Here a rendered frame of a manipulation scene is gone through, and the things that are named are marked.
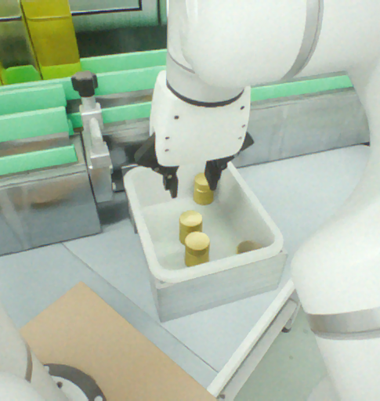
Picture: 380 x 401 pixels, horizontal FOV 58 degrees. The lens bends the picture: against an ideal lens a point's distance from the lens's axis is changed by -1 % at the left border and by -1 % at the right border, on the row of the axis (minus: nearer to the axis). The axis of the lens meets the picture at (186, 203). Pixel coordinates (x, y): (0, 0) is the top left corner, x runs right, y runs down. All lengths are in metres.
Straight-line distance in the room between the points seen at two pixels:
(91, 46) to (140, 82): 0.21
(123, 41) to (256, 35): 0.59
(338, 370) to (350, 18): 0.17
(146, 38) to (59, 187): 0.39
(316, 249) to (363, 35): 0.13
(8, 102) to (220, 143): 0.31
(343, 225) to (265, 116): 0.51
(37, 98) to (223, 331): 0.41
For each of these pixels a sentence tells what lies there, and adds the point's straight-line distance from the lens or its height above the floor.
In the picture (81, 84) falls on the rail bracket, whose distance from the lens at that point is 0.43.
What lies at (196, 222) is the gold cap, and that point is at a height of 0.81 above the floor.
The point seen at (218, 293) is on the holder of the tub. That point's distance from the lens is 0.46.
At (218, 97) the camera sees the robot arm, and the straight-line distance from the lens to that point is 0.31.
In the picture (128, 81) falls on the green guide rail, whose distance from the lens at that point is 0.56.
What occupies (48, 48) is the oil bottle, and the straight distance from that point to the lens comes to 0.56.
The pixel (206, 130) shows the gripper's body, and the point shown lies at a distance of 0.35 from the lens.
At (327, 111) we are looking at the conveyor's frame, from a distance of 0.74.
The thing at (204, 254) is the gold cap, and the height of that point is 0.80.
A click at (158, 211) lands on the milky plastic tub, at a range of 0.57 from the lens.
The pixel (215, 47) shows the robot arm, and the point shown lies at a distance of 0.19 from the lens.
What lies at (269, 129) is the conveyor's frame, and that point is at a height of 0.83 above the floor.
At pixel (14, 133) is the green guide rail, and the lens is 0.49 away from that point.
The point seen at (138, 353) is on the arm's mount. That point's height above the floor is 0.77.
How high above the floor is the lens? 1.16
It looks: 42 degrees down
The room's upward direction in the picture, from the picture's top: straight up
